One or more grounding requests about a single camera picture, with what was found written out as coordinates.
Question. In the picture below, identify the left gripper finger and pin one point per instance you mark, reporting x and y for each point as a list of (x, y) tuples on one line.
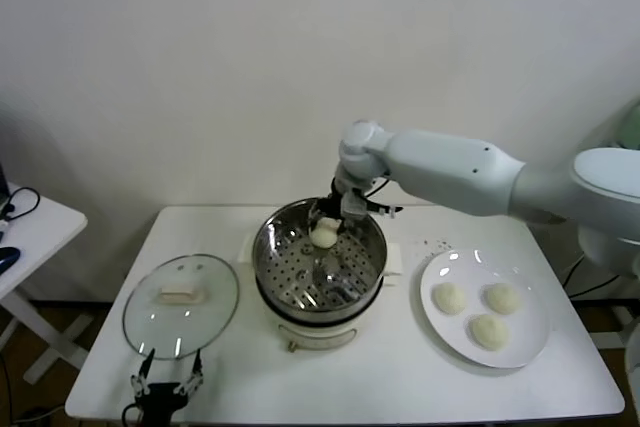
[(194, 381), (144, 383)]

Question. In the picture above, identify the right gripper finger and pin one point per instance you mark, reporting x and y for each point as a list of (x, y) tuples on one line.
[(316, 212), (342, 227)]

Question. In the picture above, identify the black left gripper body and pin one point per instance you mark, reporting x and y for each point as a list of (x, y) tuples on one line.
[(160, 397)]

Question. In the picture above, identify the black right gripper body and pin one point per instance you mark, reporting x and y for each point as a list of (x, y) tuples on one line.
[(334, 207)]

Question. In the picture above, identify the white steamed baozi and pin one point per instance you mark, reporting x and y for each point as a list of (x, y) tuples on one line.
[(504, 297), (449, 297), (322, 237), (489, 331)]

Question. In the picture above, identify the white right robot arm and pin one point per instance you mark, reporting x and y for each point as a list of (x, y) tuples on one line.
[(450, 167)]

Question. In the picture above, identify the stainless steel steamer basket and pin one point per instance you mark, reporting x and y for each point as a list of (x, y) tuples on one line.
[(280, 267)]

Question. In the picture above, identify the cream electric cooker base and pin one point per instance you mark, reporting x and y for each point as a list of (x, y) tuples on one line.
[(315, 334)]

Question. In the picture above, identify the white round plate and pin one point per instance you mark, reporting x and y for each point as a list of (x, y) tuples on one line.
[(480, 267)]

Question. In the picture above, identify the white folding side table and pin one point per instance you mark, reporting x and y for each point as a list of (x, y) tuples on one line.
[(45, 227)]

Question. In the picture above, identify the blue computer mouse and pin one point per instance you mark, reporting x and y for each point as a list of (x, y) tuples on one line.
[(7, 258)]

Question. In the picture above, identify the pale green object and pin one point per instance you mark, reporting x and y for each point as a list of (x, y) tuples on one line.
[(631, 127)]

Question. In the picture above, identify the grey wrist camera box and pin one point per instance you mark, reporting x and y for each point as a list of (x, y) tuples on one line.
[(356, 206)]

